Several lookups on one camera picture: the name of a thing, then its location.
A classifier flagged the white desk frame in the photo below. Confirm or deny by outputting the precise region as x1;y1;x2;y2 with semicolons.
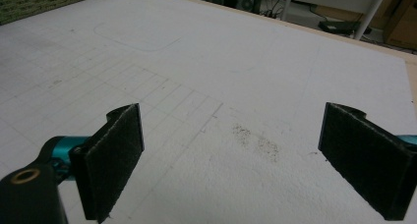
280;0;389;40

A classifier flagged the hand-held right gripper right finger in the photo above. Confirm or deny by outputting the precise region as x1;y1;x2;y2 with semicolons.
318;101;417;222

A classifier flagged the green woven basket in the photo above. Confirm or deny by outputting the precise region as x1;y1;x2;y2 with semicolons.
0;0;124;26

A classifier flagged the brown cardboard box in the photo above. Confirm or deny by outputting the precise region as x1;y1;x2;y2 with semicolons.
383;0;417;51

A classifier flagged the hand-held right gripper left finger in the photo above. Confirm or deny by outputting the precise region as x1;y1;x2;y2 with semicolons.
68;102;146;224

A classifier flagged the black flat device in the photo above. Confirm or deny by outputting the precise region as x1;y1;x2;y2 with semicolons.
318;20;373;35

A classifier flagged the white foam mat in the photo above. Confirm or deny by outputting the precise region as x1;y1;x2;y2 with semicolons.
0;0;417;224

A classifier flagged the tangle of black cables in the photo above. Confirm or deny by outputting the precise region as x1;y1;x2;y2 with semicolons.
261;0;287;20

